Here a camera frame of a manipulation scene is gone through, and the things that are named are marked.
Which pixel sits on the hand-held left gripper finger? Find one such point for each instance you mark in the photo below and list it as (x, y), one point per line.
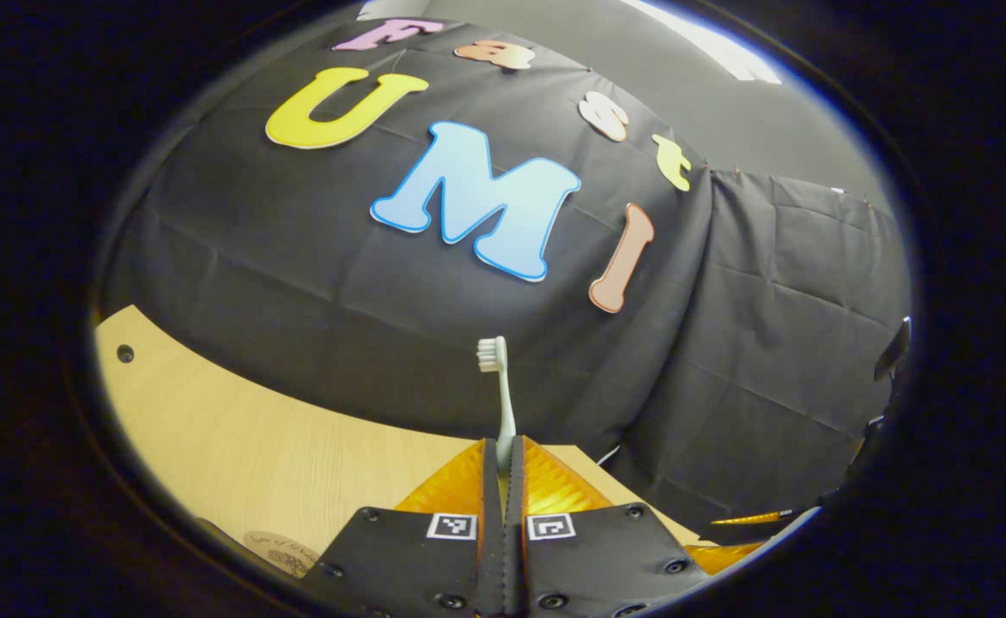
(513, 549)
(492, 549)

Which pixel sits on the pale green toothbrush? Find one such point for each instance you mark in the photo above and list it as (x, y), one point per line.
(506, 403)

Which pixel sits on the black backdrop cloth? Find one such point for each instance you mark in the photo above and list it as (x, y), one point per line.
(383, 300)

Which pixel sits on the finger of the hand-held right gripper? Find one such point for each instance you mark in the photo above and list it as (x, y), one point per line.
(726, 556)
(752, 518)

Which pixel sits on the wooden desktop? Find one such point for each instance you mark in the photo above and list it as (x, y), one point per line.
(254, 446)

